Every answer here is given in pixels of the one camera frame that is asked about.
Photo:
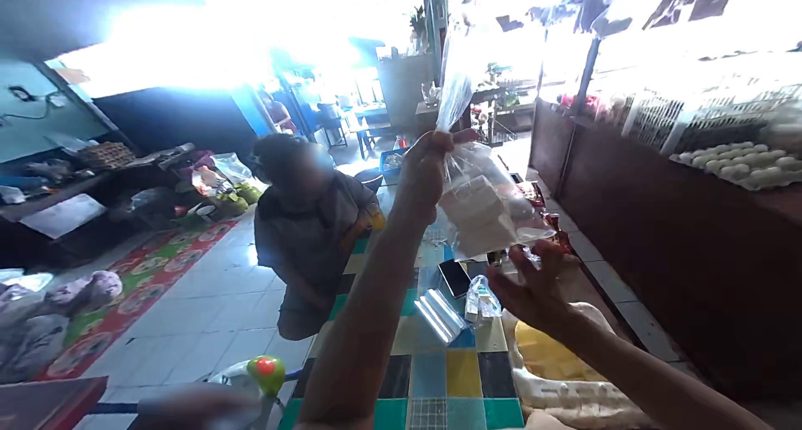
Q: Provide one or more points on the red green patterned mat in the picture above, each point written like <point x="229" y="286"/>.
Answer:
<point x="128" y="304"/>

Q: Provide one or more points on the roll of clear plastic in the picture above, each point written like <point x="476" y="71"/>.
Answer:
<point x="440" y="317"/>

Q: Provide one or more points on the blue plastic crate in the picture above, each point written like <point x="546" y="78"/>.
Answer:
<point x="386" y="165"/>

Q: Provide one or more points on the pile of purple patterned cloth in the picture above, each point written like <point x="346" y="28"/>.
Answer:
<point x="69" y="304"/>

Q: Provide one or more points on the person's left forearm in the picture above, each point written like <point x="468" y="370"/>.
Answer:
<point x="371" y="311"/>

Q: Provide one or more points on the white plastic tub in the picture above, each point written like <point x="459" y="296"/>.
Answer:
<point x="564" y="393"/>

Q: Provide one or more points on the person's right forearm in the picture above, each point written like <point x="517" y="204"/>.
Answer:
<point x="651" y="380"/>

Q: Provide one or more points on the pile of red packets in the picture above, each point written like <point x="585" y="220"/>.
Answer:
<point x="559" y="234"/>

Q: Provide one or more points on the pile of green coconuts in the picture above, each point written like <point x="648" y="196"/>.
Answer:
<point x="234" y="204"/>

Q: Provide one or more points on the clear plastic bag of blocks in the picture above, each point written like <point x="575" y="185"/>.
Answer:
<point x="455" y="98"/>

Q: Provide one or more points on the brown partition panel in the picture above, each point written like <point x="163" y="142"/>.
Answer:
<point x="676" y="235"/>

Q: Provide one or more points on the black smartphone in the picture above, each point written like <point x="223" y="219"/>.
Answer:
<point x="455" y="278"/>

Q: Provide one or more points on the person's left fingers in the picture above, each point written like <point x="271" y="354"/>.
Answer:
<point x="443" y="141"/>

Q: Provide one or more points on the stack of brown egg trays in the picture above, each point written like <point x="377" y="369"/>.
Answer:
<point x="108" y="155"/>

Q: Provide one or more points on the beige tofu block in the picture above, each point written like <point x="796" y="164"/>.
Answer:
<point x="473" y="202"/>
<point x="483" y="235"/>

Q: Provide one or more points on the green toy with orange spot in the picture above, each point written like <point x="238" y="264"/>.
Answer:
<point x="273" y="380"/>

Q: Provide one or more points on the person's right index finger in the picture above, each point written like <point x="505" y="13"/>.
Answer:
<point x="523" y="262"/>

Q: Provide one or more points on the blue table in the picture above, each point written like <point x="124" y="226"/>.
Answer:
<point x="373" y="126"/>

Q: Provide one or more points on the white translucent plastic bag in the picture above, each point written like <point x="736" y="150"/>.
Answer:
<point x="232" y="168"/>

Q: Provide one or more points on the person's left hand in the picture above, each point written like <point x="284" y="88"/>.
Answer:
<point x="421" y="179"/>

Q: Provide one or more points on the white plastic crates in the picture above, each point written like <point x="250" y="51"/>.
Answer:
<point x="658" y="116"/>

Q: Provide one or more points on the person's right hand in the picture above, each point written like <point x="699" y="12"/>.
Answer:
<point x="539" y="295"/>

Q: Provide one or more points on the grey cabinet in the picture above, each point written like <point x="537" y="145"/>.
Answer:
<point x="406" y="88"/>

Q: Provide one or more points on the white sheet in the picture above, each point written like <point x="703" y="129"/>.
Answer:
<point x="64" y="215"/>

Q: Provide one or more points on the person's right fingers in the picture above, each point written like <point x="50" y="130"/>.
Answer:
<point x="552" y="254"/>

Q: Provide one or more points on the tray of white eggs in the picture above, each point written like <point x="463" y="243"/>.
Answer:
<point x="739" y="163"/>

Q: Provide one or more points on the colourful checkered table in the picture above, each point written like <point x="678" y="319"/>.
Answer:
<point x="462" y="370"/>

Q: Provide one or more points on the dark low counter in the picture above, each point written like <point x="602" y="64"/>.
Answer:
<point x="100" y="198"/>

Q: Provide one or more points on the yellow contents of tub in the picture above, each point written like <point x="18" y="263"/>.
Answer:
<point x="551" y="353"/>

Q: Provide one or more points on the red table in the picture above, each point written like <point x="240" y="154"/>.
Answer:
<point x="53" y="405"/>

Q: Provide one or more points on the small bag with white blocks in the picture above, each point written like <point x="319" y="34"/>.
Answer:
<point x="482" y="301"/>

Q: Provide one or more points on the person's right thumb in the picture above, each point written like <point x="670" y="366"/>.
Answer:
<point x="505" y="285"/>

